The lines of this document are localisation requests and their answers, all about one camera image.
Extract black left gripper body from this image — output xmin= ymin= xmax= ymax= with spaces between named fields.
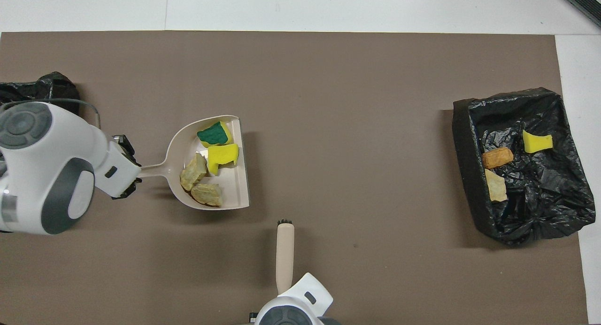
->
xmin=112 ymin=134 xmax=142 ymax=200

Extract pale oval chip piece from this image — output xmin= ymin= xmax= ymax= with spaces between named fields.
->
xmin=180 ymin=153 xmax=208 ymax=192

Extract green topped yellow sponge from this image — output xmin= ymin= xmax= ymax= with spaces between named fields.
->
xmin=197 ymin=121 xmax=234 ymax=148

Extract pale pointed chip piece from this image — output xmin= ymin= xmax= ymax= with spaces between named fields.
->
xmin=191 ymin=183 xmax=223 ymax=207

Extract yellow sponge piece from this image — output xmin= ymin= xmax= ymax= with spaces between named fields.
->
xmin=207 ymin=143 xmax=240 ymax=175
xmin=523 ymin=130 xmax=554 ymax=154

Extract beige plastic dustpan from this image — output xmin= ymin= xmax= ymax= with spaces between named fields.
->
xmin=139 ymin=115 xmax=250 ymax=210

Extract beige hand brush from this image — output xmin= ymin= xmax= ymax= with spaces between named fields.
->
xmin=275 ymin=219 xmax=295 ymax=295

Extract brown bread shaped sponge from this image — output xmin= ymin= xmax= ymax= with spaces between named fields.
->
xmin=482 ymin=147 xmax=514 ymax=170

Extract orange striped croissant piece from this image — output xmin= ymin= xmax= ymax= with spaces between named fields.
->
xmin=485 ymin=169 xmax=509 ymax=202

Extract black bag lined bin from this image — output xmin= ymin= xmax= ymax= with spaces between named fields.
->
xmin=0 ymin=72 xmax=81 ymax=116
xmin=453 ymin=87 xmax=596 ymax=246

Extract large brown table mat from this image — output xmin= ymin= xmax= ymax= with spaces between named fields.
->
xmin=0 ymin=31 xmax=589 ymax=325

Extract dark ribbed device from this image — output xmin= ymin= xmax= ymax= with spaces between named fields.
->
xmin=559 ymin=0 xmax=601 ymax=27

